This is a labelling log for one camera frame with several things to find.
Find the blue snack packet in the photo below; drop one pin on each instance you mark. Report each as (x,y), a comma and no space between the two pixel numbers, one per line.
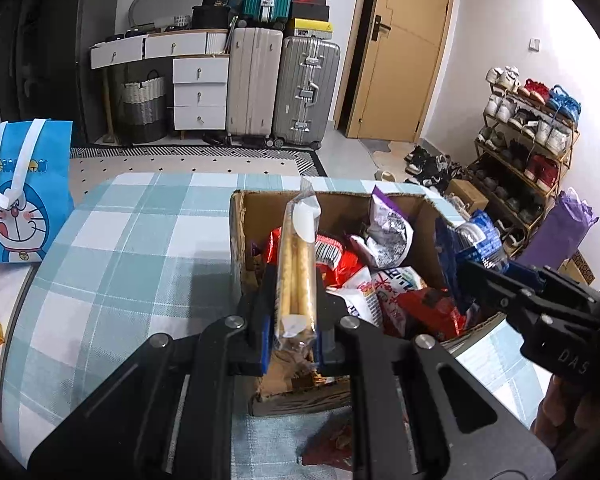
(450,260)

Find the tall red snack packet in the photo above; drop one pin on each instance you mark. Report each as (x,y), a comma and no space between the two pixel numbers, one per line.
(425,310)

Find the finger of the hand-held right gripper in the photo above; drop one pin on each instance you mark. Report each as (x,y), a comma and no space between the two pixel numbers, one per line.
(485,282)
(525,272)

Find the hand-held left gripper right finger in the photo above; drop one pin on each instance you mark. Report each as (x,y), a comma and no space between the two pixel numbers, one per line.
(322,345)

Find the shoe rack with shoes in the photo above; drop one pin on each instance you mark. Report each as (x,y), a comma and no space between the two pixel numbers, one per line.
(540,165)

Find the wooden door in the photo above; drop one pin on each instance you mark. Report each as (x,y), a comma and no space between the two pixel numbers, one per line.
(410,50)

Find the blue cartoon tote bag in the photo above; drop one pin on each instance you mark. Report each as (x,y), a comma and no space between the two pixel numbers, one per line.
(30,195)

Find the purple snack packet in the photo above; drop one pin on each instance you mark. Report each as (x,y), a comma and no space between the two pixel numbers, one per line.
(390,240)

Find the black storage box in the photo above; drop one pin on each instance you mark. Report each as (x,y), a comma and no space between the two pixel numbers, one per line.
(210,17)

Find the dark refrigerator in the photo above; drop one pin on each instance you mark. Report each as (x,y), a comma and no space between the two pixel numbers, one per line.
(65,50)

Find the woven laundry basket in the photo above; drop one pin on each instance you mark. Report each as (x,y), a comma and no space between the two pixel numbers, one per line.
(142,110)

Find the white light switch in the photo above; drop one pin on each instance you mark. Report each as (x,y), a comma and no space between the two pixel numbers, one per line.
(534,43)

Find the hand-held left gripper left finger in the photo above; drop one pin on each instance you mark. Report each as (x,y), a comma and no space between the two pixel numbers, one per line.
(267,340)

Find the white drawer cabinet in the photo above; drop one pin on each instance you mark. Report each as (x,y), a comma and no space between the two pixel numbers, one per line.
(200,95)

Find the brown cardboard box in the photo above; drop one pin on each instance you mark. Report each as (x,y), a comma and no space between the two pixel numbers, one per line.
(285,392)

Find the red barcode snack packet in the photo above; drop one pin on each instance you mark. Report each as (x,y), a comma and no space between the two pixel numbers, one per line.
(337,260)

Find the beige suitcase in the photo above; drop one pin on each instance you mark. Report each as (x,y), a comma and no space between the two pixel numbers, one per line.
(255,85)

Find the small cardboard box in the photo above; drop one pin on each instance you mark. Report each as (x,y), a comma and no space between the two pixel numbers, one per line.
(467,195)

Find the patterned floor rug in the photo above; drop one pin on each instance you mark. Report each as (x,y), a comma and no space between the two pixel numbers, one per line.
(180,162)

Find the purple gift bag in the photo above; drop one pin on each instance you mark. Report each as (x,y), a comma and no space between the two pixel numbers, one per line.
(560,240)

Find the patterned brown box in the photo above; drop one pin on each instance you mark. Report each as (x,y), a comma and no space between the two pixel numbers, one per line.
(580,267)

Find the plain black shoe box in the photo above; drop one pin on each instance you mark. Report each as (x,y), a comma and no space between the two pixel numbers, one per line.
(309,12)

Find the silver suitcase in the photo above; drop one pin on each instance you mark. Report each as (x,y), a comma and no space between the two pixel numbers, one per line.
(305,90)

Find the clear biscuit stick packet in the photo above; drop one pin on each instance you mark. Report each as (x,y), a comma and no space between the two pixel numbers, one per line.
(297,280)

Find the pile of dark shoes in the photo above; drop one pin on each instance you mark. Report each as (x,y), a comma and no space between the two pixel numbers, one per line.
(430,167)

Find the person's right hand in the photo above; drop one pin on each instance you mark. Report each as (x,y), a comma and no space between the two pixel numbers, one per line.
(555,410)

